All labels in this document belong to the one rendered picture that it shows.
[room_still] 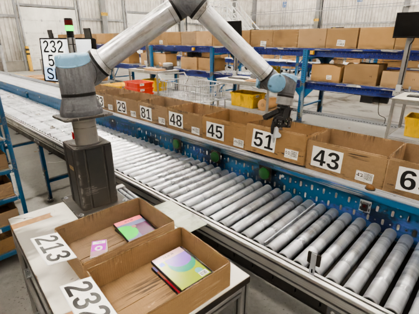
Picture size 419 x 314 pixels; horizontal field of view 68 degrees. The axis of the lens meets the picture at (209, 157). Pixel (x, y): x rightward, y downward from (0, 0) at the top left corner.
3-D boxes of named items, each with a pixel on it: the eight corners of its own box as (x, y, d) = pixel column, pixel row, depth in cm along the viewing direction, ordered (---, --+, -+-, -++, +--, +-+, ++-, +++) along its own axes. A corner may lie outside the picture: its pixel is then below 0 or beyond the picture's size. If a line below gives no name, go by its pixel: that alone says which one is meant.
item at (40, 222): (9, 224, 147) (7, 218, 146) (122, 188, 183) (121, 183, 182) (90, 395, 76) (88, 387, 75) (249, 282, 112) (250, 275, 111)
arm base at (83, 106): (67, 119, 133) (62, 96, 130) (55, 114, 147) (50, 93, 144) (109, 113, 144) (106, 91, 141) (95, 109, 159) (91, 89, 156)
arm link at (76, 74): (55, 95, 135) (46, 53, 130) (68, 91, 151) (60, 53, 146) (91, 93, 136) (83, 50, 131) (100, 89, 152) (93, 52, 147)
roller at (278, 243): (261, 255, 129) (262, 245, 127) (318, 209, 164) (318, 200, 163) (271, 260, 126) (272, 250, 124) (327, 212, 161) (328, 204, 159)
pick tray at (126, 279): (88, 293, 103) (84, 269, 100) (182, 246, 127) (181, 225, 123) (129, 355, 83) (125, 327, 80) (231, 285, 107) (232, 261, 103)
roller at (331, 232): (288, 270, 121) (290, 260, 119) (342, 218, 156) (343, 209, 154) (300, 276, 118) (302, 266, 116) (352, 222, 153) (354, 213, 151)
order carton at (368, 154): (303, 168, 170) (307, 138, 164) (327, 154, 189) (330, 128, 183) (381, 191, 144) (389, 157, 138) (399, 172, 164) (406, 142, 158)
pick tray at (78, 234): (57, 249, 125) (52, 228, 122) (140, 215, 149) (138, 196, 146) (85, 288, 106) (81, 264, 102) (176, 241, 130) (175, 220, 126)
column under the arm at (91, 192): (79, 220, 145) (67, 154, 134) (61, 199, 164) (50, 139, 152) (130, 202, 161) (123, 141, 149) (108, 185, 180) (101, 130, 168)
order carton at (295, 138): (244, 149, 192) (246, 122, 187) (269, 142, 213) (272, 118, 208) (302, 166, 167) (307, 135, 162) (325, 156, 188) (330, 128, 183)
